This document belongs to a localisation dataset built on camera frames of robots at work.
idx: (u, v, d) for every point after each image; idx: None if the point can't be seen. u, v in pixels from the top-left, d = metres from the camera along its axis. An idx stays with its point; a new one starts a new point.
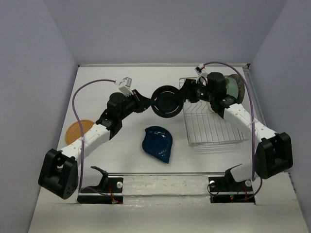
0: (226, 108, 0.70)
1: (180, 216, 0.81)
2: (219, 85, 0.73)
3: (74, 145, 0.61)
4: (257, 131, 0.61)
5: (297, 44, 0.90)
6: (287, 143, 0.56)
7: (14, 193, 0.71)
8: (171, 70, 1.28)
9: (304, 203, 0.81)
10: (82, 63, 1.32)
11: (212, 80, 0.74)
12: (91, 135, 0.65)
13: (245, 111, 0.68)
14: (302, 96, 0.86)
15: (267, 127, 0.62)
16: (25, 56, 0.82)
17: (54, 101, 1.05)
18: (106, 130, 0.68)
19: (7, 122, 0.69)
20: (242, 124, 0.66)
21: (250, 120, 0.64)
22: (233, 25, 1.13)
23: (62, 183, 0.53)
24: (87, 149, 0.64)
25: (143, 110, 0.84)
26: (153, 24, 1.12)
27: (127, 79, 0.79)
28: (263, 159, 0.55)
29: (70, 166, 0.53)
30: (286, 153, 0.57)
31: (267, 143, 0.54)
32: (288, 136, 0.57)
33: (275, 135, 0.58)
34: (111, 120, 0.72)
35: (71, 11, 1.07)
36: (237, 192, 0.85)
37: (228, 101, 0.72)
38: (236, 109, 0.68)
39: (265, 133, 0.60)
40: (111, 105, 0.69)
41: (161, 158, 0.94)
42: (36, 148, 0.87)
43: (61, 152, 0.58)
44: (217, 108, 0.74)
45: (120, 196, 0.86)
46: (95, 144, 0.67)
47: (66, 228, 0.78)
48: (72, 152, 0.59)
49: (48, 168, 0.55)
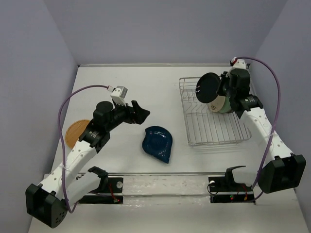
0: (246, 111, 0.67)
1: (180, 216, 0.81)
2: (242, 83, 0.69)
3: (54, 176, 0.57)
4: (273, 146, 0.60)
5: (298, 45, 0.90)
6: (300, 166, 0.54)
7: (13, 194, 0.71)
8: (171, 70, 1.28)
9: (305, 203, 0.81)
10: (82, 63, 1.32)
11: (235, 75, 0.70)
12: (73, 159, 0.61)
13: (265, 119, 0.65)
14: (302, 97, 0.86)
15: (283, 143, 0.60)
16: (25, 57, 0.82)
17: (54, 102, 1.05)
18: (90, 148, 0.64)
19: (6, 122, 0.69)
20: (259, 133, 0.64)
21: (268, 132, 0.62)
22: (233, 25, 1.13)
23: (49, 217, 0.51)
24: (70, 175, 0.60)
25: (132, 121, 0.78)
26: (153, 24, 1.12)
27: (122, 88, 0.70)
28: (270, 175, 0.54)
29: (51, 202, 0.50)
30: (296, 174, 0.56)
31: (278, 163, 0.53)
32: (304, 159, 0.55)
33: (290, 156, 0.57)
34: (95, 132, 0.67)
35: (71, 11, 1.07)
36: (237, 192, 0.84)
37: (250, 102, 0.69)
38: (256, 116, 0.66)
39: (280, 151, 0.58)
40: (97, 115, 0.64)
41: (161, 158, 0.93)
42: (36, 148, 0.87)
43: (41, 187, 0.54)
44: (236, 107, 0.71)
45: (121, 196, 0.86)
46: (78, 167, 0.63)
47: (66, 228, 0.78)
48: (52, 186, 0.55)
49: (32, 203, 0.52)
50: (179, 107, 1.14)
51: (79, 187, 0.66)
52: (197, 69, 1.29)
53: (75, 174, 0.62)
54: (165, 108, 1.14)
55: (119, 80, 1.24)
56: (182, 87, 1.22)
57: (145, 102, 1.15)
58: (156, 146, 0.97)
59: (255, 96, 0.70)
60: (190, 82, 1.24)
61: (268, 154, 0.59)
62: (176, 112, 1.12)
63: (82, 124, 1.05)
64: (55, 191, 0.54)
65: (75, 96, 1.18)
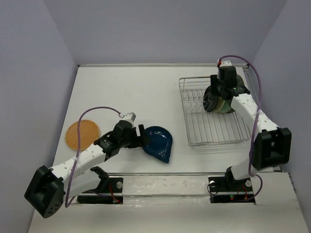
0: (235, 97, 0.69)
1: (180, 216, 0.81)
2: (229, 74, 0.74)
3: (65, 165, 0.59)
4: (260, 122, 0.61)
5: (298, 45, 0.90)
6: (286, 138, 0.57)
7: (13, 194, 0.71)
8: (171, 70, 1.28)
9: (305, 203, 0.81)
10: (82, 63, 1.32)
11: (222, 69, 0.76)
12: (85, 156, 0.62)
13: (252, 102, 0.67)
14: (302, 96, 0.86)
15: (269, 120, 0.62)
16: (25, 57, 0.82)
17: (54, 102, 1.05)
18: (102, 153, 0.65)
19: (6, 122, 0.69)
20: (247, 114, 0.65)
21: (254, 110, 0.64)
22: (233, 25, 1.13)
23: (46, 202, 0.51)
24: (78, 170, 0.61)
25: (136, 145, 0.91)
26: (153, 24, 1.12)
27: (132, 114, 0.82)
28: (259, 148, 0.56)
29: (56, 187, 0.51)
30: (285, 148, 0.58)
31: (267, 135, 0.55)
32: (290, 131, 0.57)
33: (277, 129, 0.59)
34: (110, 142, 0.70)
35: (71, 11, 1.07)
36: (237, 192, 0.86)
37: (238, 90, 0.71)
38: (244, 99, 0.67)
39: (267, 126, 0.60)
40: (119, 127, 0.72)
41: (161, 158, 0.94)
42: (36, 148, 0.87)
43: (51, 171, 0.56)
44: (226, 95, 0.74)
45: (121, 196, 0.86)
46: (88, 166, 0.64)
47: (66, 228, 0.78)
48: (61, 172, 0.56)
49: (36, 184, 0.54)
50: (179, 107, 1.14)
51: (78, 184, 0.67)
52: (197, 69, 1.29)
53: (83, 170, 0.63)
54: (164, 108, 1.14)
55: (119, 80, 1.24)
56: (182, 87, 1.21)
57: (145, 102, 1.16)
58: (156, 146, 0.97)
59: (243, 86, 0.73)
60: (190, 82, 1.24)
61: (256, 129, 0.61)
62: (176, 112, 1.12)
63: (82, 124, 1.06)
64: (62, 178, 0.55)
65: (75, 96, 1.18)
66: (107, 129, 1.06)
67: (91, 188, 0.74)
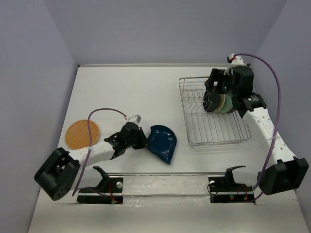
0: (250, 111, 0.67)
1: (180, 216, 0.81)
2: (245, 80, 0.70)
3: (80, 151, 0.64)
4: (275, 149, 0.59)
5: (298, 45, 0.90)
6: (302, 170, 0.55)
7: (13, 194, 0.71)
8: (171, 70, 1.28)
9: (304, 203, 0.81)
10: (81, 63, 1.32)
11: (238, 73, 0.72)
12: (98, 147, 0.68)
13: (268, 120, 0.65)
14: (302, 97, 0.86)
15: (285, 146, 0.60)
16: (25, 57, 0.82)
17: (54, 102, 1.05)
18: (112, 149, 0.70)
19: (6, 122, 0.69)
20: (261, 134, 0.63)
21: (271, 134, 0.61)
22: (233, 25, 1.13)
23: (60, 181, 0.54)
24: (90, 159, 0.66)
25: (142, 147, 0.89)
26: (153, 24, 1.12)
27: (137, 116, 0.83)
28: (272, 177, 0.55)
29: (73, 167, 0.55)
30: (298, 178, 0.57)
31: (281, 167, 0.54)
32: (306, 163, 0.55)
33: (292, 159, 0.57)
34: (117, 141, 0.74)
35: (71, 11, 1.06)
36: (237, 192, 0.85)
37: (253, 102, 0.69)
38: (259, 116, 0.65)
39: (283, 155, 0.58)
40: (126, 129, 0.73)
41: (164, 158, 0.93)
42: (36, 148, 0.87)
43: (67, 154, 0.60)
44: (239, 106, 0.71)
45: (120, 196, 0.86)
46: (97, 158, 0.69)
47: (66, 228, 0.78)
48: (77, 156, 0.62)
49: (51, 164, 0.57)
50: (179, 107, 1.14)
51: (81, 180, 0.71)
52: (197, 69, 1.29)
53: (94, 159, 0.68)
54: (165, 108, 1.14)
55: (119, 80, 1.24)
56: (182, 87, 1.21)
57: (145, 102, 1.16)
58: (160, 146, 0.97)
59: (258, 95, 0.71)
60: (190, 82, 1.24)
61: (271, 158, 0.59)
62: (176, 112, 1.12)
63: (82, 123, 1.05)
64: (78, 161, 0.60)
65: (75, 96, 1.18)
66: (107, 129, 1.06)
67: None
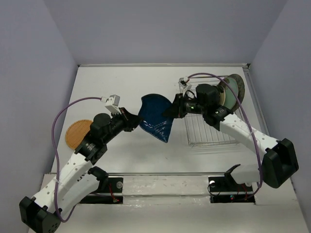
0: (222, 122, 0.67)
1: (180, 216, 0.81)
2: (210, 98, 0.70)
3: (46, 190, 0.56)
4: (259, 141, 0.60)
5: (297, 45, 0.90)
6: (290, 148, 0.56)
7: (13, 194, 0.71)
8: (171, 70, 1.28)
9: (305, 203, 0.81)
10: (82, 63, 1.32)
11: (202, 94, 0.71)
12: (67, 173, 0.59)
13: (240, 121, 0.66)
14: (302, 96, 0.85)
15: (266, 135, 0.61)
16: (24, 56, 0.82)
17: (54, 101, 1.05)
18: (85, 162, 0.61)
19: (6, 122, 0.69)
20: (241, 136, 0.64)
21: (248, 130, 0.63)
22: (233, 24, 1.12)
23: (40, 229, 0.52)
24: (64, 190, 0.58)
25: (130, 129, 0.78)
26: (153, 24, 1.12)
27: (114, 97, 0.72)
28: (271, 169, 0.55)
29: (42, 217, 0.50)
30: (291, 158, 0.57)
31: (271, 154, 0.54)
32: (290, 141, 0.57)
33: (277, 143, 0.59)
34: (93, 144, 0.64)
35: (71, 11, 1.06)
36: (237, 192, 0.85)
37: (221, 113, 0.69)
38: (232, 121, 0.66)
39: (267, 143, 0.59)
40: (94, 128, 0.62)
41: (158, 135, 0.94)
42: (36, 148, 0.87)
43: (34, 200, 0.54)
44: (211, 121, 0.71)
45: (121, 196, 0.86)
46: (74, 180, 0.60)
47: (66, 228, 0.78)
48: (45, 200, 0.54)
49: (24, 215, 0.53)
50: None
51: (76, 193, 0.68)
52: (197, 68, 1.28)
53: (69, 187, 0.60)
54: None
55: (119, 80, 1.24)
56: None
57: None
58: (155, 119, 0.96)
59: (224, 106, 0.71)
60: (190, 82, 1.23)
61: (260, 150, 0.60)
62: None
63: (82, 123, 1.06)
64: (47, 206, 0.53)
65: (75, 96, 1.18)
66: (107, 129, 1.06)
67: (92, 191, 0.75)
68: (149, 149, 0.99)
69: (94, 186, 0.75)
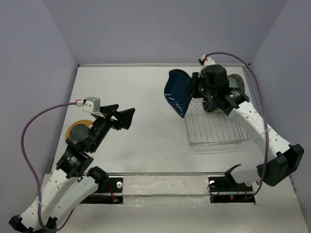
0: (235, 109, 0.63)
1: (180, 216, 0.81)
2: (220, 78, 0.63)
3: (32, 209, 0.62)
4: (271, 141, 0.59)
5: (297, 44, 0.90)
6: (300, 156, 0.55)
7: (13, 194, 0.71)
8: (171, 70, 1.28)
9: (305, 203, 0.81)
10: (82, 63, 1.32)
11: (211, 73, 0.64)
12: (49, 192, 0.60)
13: (255, 114, 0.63)
14: (302, 96, 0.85)
15: (280, 136, 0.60)
16: (24, 56, 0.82)
17: (54, 101, 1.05)
18: (66, 180, 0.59)
19: (6, 122, 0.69)
20: (253, 130, 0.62)
21: (263, 128, 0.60)
22: (233, 24, 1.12)
23: None
24: (49, 207, 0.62)
25: (121, 127, 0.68)
26: (153, 24, 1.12)
27: (93, 101, 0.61)
28: (276, 171, 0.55)
29: None
30: (297, 163, 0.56)
31: (282, 159, 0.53)
32: (302, 148, 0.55)
33: (289, 147, 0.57)
34: (75, 157, 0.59)
35: (70, 11, 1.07)
36: (237, 192, 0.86)
37: (235, 97, 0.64)
38: (247, 112, 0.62)
39: (279, 146, 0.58)
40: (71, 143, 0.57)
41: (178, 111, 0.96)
42: (36, 148, 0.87)
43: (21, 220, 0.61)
44: (222, 105, 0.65)
45: (121, 196, 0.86)
46: (59, 196, 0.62)
47: (65, 228, 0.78)
48: (31, 220, 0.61)
49: None
50: None
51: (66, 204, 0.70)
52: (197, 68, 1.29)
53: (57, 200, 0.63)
54: (165, 108, 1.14)
55: (119, 80, 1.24)
56: None
57: (145, 102, 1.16)
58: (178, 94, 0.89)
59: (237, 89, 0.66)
60: None
61: (269, 151, 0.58)
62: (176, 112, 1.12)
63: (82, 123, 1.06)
64: (33, 226, 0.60)
65: (75, 96, 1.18)
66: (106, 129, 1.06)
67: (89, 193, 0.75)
68: (149, 149, 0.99)
69: (92, 190, 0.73)
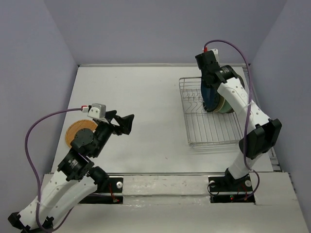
0: (222, 83, 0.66)
1: (180, 216, 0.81)
2: (208, 58, 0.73)
3: (31, 208, 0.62)
4: (252, 115, 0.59)
5: (297, 44, 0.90)
6: (277, 129, 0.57)
7: (13, 193, 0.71)
8: (171, 70, 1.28)
9: (305, 203, 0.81)
10: (82, 63, 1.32)
11: (200, 56, 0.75)
12: (49, 191, 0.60)
13: (241, 89, 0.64)
14: (302, 96, 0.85)
15: (261, 111, 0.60)
16: (24, 56, 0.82)
17: (54, 101, 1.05)
18: (66, 182, 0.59)
19: (6, 122, 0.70)
20: (237, 104, 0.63)
21: (246, 102, 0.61)
22: (233, 24, 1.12)
23: None
24: (47, 208, 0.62)
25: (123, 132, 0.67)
26: (153, 24, 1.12)
27: (99, 108, 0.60)
28: (254, 141, 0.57)
29: None
30: (273, 137, 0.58)
31: (259, 130, 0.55)
32: (280, 122, 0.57)
33: (268, 121, 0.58)
34: (76, 161, 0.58)
35: (70, 11, 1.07)
36: (237, 192, 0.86)
37: (225, 73, 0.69)
38: (233, 87, 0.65)
39: (259, 119, 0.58)
40: (75, 145, 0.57)
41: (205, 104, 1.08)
42: (36, 148, 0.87)
43: (20, 218, 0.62)
44: (212, 79, 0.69)
45: (121, 196, 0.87)
46: (58, 197, 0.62)
47: (65, 228, 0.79)
48: (28, 219, 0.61)
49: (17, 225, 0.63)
50: (179, 107, 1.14)
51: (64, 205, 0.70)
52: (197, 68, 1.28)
53: (56, 201, 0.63)
54: (165, 108, 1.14)
55: (119, 80, 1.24)
56: (182, 88, 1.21)
57: (145, 102, 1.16)
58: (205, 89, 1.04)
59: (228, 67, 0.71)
60: (190, 82, 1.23)
61: (250, 124, 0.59)
62: (176, 112, 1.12)
63: (82, 123, 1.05)
64: (29, 225, 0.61)
65: (75, 96, 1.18)
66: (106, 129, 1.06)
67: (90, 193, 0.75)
68: (149, 149, 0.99)
69: (92, 189, 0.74)
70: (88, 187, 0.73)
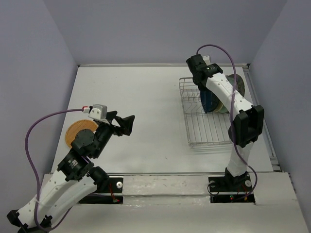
0: (209, 78, 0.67)
1: (180, 216, 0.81)
2: (196, 59, 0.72)
3: (29, 207, 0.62)
4: (236, 103, 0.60)
5: (297, 44, 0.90)
6: (260, 115, 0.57)
7: (13, 193, 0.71)
8: (171, 70, 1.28)
9: (305, 204, 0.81)
10: (82, 63, 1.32)
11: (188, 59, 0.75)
12: (48, 191, 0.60)
13: (227, 82, 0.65)
14: (302, 97, 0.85)
15: (245, 99, 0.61)
16: (24, 56, 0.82)
17: (54, 102, 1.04)
18: (64, 182, 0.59)
19: (6, 122, 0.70)
20: (223, 95, 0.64)
21: (230, 91, 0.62)
22: (233, 24, 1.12)
23: None
24: (46, 207, 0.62)
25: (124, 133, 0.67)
26: (153, 24, 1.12)
27: (100, 108, 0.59)
28: (239, 127, 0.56)
29: None
30: (259, 123, 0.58)
31: (243, 115, 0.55)
32: (262, 108, 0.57)
33: (251, 107, 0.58)
34: (77, 161, 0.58)
35: (70, 11, 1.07)
36: (237, 192, 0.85)
37: (211, 69, 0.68)
38: (218, 80, 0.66)
39: (243, 106, 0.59)
40: (75, 145, 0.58)
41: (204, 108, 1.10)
42: (36, 148, 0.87)
43: (18, 216, 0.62)
44: (200, 76, 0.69)
45: (121, 196, 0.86)
46: (57, 196, 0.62)
47: (66, 228, 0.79)
48: (26, 218, 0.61)
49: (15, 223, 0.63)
50: (179, 108, 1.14)
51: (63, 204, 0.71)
52: None
53: (55, 200, 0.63)
54: (165, 108, 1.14)
55: (119, 80, 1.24)
56: (182, 87, 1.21)
57: (145, 102, 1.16)
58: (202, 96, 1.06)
59: (215, 64, 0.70)
60: (190, 82, 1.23)
61: (234, 110, 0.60)
62: (176, 112, 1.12)
63: (82, 123, 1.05)
64: (27, 224, 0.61)
65: (75, 96, 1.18)
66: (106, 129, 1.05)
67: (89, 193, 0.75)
68: (148, 149, 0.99)
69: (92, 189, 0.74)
70: (88, 187, 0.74)
